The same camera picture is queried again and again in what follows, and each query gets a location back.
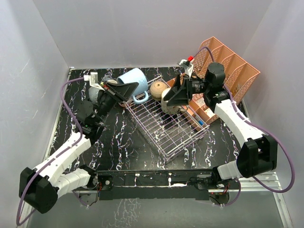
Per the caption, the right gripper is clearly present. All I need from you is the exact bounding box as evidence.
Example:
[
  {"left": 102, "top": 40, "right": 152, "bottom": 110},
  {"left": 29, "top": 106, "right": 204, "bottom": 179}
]
[{"left": 162, "top": 74, "right": 210, "bottom": 106}]

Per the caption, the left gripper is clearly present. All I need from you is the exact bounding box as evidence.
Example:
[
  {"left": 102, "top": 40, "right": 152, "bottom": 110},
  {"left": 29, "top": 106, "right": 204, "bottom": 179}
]
[{"left": 95, "top": 81, "right": 138, "bottom": 124}]

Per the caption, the light blue mug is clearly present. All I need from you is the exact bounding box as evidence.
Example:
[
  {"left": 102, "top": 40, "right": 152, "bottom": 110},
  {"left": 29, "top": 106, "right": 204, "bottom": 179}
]
[{"left": 116, "top": 67, "right": 150, "bottom": 104}]

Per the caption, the beige round mug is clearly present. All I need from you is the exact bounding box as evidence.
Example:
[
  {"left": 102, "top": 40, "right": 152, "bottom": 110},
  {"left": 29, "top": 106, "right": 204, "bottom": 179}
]
[{"left": 150, "top": 81, "right": 168, "bottom": 101}]

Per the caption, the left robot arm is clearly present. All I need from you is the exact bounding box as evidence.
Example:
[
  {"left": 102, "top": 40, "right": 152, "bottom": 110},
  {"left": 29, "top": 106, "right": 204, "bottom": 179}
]
[{"left": 19, "top": 81, "right": 139, "bottom": 214}]

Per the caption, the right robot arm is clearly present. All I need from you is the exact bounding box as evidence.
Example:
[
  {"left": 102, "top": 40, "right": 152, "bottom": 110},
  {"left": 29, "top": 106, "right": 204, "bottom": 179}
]
[{"left": 164, "top": 59, "right": 277, "bottom": 189}]

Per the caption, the yellow-green mug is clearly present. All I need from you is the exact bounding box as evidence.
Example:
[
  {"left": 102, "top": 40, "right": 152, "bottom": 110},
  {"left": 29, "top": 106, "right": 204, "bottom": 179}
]
[{"left": 106, "top": 79, "right": 117, "bottom": 85}]

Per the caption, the grey mug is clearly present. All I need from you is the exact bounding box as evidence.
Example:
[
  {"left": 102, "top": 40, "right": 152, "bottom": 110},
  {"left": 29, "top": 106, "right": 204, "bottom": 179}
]
[{"left": 88, "top": 87, "right": 100, "bottom": 104}]

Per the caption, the peach desk organizer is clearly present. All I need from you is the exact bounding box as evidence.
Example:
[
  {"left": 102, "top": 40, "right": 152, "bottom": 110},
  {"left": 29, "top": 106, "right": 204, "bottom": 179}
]
[{"left": 165, "top": 36, "right": 261, "bottom": 132}]

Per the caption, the white wire dish rack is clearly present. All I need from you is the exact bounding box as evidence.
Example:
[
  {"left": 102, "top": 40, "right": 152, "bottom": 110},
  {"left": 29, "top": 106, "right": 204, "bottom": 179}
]
[{"left": 123, "top": 76, "right": 210, "bottom": 162}]

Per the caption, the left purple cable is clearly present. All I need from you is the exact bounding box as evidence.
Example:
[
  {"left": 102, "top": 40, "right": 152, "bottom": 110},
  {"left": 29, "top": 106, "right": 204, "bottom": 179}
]
[{"left": 16, "top": 77, "right": 92, "bottom": 226}]

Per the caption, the purple cable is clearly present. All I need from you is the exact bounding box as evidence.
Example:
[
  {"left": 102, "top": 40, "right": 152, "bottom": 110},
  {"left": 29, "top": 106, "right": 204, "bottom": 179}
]
[
  {"left": 193, "top": 47, "right": 295, "bottom": 207},
  {"left": 16, "top": 77, "right": 92, "bottom": 226}
]

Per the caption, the black front rail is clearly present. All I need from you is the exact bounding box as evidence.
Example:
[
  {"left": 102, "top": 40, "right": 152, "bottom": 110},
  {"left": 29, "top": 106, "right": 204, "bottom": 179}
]
[{"left": 81, "top": 169, "right": 239, "bottom": 200}]

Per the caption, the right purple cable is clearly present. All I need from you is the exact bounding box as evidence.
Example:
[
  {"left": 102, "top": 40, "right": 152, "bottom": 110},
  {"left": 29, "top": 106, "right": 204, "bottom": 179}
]
[{"left": 193, "top": 47, "right": 295, "bottom": 207}]

